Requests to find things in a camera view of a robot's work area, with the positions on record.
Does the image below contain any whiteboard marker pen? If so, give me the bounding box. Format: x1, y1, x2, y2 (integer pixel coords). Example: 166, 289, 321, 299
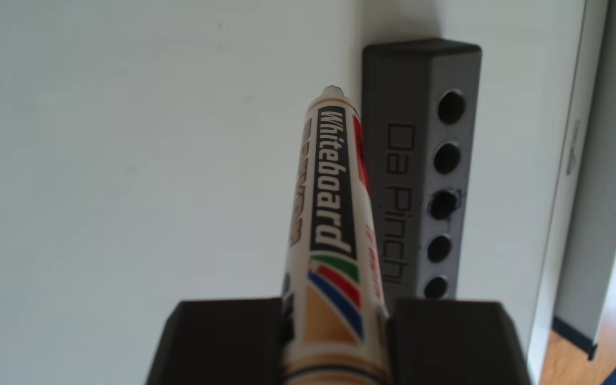
280, 86, 391, 385

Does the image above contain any grey marker holder block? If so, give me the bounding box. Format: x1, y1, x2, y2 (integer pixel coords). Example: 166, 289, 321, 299
361, 37, 483, 301

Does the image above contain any whiteboard with grey frame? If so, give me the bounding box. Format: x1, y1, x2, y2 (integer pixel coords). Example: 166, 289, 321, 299
0, 0, 616, 385

